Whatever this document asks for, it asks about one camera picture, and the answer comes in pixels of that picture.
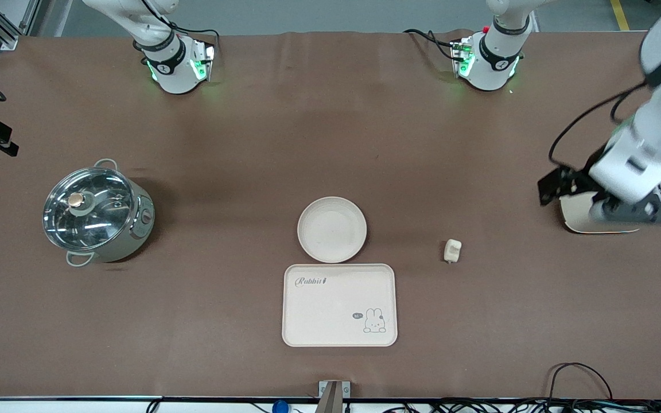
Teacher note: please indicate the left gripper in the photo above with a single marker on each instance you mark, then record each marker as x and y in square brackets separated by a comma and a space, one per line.
[578, 180]

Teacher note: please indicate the round white plate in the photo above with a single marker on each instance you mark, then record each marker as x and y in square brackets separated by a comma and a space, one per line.
[331, 229]

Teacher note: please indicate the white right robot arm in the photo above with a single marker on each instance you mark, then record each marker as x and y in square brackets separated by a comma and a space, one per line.
[172, 74]

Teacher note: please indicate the beige rounded plate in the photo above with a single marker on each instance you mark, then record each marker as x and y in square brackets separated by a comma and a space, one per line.
[577, 215]

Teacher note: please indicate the white rabbit print tray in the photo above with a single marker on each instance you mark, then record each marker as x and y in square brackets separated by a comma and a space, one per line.
[330, 310]

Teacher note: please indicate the brown table cover sheet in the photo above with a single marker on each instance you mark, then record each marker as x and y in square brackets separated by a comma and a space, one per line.
[250, 143]

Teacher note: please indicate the blue round cap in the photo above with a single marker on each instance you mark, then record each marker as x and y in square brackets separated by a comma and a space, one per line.
[280, 407]

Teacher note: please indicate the grey-green electric cooking pot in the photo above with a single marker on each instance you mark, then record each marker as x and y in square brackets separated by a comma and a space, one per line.
[135, 235]

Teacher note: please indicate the glass pot lid with knob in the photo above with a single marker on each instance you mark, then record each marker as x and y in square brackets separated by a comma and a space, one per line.
[101, 223]

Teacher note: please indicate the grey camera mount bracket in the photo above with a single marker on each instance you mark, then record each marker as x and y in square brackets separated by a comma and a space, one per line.
[333, 398]

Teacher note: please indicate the aluminium frame profile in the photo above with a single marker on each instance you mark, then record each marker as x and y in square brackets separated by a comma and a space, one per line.
[6, 31]

